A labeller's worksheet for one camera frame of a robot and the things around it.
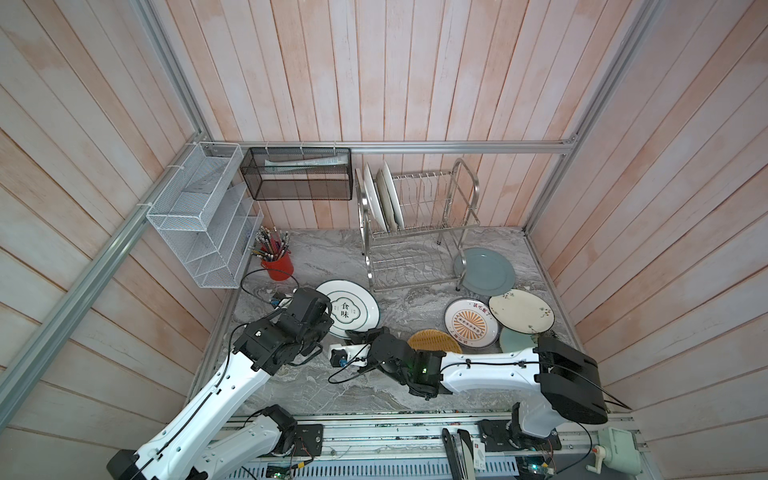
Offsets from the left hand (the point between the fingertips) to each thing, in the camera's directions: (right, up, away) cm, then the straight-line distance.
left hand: (328, 326), depth 72 cm
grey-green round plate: (+53, +12, +36) cm, 65 cm away
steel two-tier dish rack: (+21, +26, +8) cm, 35 cm away
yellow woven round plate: (+29, -8, +18) cm, 35 cm away
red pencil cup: (-22, +13, +29) cm, 39 cm away
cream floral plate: (+59, 0, +22) cm, 63 cm away
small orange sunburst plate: (+43, -4, +22) cm, 48 cm away
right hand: (+5, -2, +3) cm, 6 cm away
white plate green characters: (+5, +3, +9) cm, 11 cm away
